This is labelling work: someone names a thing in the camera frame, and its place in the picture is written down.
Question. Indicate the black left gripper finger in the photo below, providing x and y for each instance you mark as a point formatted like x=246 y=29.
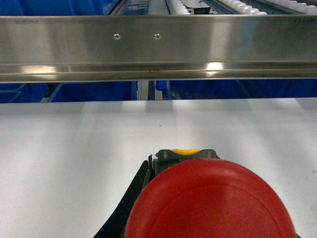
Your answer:
x=115 y=225

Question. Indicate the red mushroom push button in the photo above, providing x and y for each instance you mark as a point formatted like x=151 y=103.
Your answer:
x=195 y=194

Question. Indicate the stainless steel flow rack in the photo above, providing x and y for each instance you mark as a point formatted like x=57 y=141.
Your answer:
x=113 y=40

